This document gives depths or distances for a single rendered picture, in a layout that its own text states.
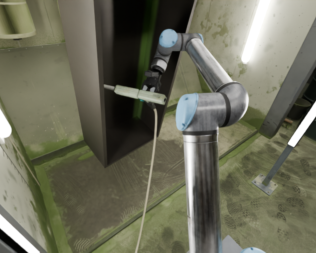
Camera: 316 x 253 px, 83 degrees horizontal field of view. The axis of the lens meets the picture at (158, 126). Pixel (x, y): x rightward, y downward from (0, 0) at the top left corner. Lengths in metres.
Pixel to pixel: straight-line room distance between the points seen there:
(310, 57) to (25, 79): 2.98
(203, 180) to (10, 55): 2.20
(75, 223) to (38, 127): 1.07
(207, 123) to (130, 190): 1.45
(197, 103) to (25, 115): 1.98
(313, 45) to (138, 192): 2.31
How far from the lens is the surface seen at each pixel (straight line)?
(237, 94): 0.62
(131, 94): 1.02
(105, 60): 1.35
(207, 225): 0.64
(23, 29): 2.03
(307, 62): 2.57
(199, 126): 0.54
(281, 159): 2.05
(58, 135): 2.28
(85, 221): 1.82
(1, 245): 0.88
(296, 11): 2.60
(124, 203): 1.83
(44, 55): 2.41
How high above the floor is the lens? 1.64
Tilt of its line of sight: 38 degrees down
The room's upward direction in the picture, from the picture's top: 3 degrees clockwise
